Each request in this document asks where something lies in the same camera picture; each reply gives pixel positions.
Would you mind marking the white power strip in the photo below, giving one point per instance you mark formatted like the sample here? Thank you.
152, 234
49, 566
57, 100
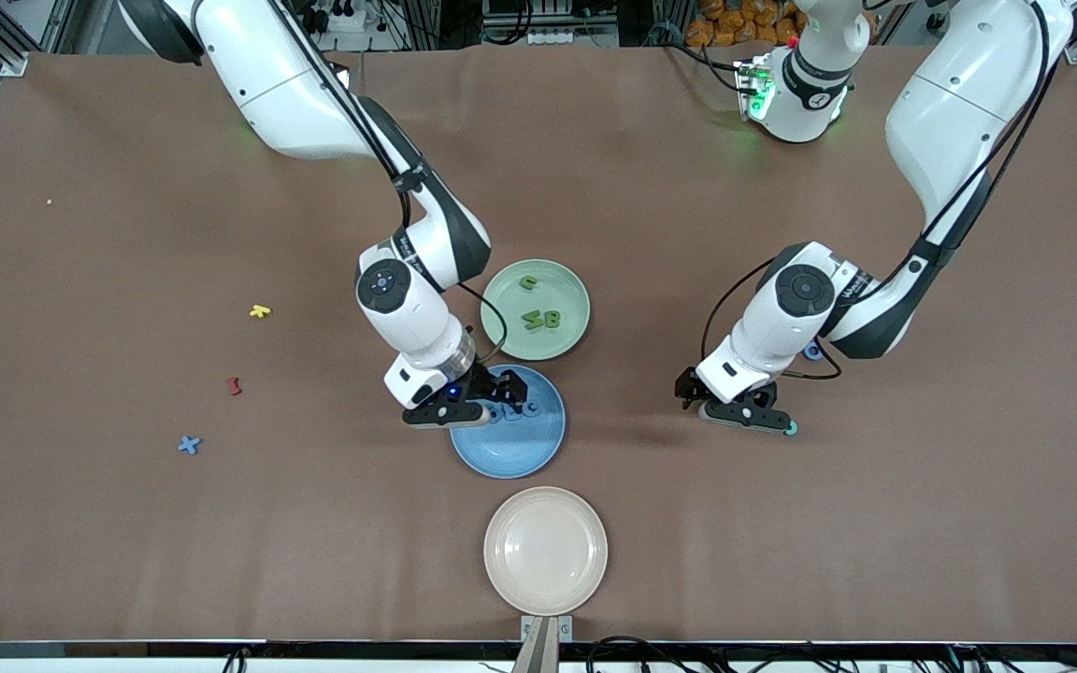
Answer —
568, 38

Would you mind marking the blue plate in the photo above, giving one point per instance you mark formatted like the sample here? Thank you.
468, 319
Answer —
510, 453

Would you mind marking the green plate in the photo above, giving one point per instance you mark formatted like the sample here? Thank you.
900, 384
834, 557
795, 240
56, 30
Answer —
557, 285

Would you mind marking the red letter I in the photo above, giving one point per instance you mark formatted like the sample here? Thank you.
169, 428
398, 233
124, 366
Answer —
234, 385

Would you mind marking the green letter B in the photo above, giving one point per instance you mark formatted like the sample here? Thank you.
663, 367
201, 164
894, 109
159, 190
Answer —
551, 319

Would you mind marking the blue letter X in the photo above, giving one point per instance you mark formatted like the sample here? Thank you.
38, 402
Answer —
189, 445

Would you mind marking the beige plate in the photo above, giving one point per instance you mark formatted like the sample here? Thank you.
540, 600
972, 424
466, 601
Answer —
545, 551

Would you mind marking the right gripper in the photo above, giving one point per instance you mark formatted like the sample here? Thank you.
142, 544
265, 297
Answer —
485, 381

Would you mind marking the blue letter O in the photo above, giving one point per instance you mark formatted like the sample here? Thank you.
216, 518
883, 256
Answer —
815, 354

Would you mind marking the pile of orange objects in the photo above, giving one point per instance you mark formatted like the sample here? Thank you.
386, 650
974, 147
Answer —
744, 23

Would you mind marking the table edge rail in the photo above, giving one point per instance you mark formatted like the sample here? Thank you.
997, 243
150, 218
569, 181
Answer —
127, 648

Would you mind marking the yellow letter K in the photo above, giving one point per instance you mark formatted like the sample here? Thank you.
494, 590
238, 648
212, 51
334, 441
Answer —
261, 311

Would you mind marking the green letter N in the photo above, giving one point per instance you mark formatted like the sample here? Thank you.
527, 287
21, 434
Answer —
532, 321
524, 280

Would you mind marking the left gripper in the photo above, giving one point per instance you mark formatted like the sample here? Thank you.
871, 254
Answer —
688, 384

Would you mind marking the brown table cover sheet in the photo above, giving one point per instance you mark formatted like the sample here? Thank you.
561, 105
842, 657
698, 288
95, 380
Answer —
127, 561

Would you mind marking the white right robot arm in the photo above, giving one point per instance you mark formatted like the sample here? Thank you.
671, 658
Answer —
314, 103

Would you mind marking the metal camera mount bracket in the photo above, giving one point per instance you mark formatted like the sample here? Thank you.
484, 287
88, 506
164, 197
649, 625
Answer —
544, 636

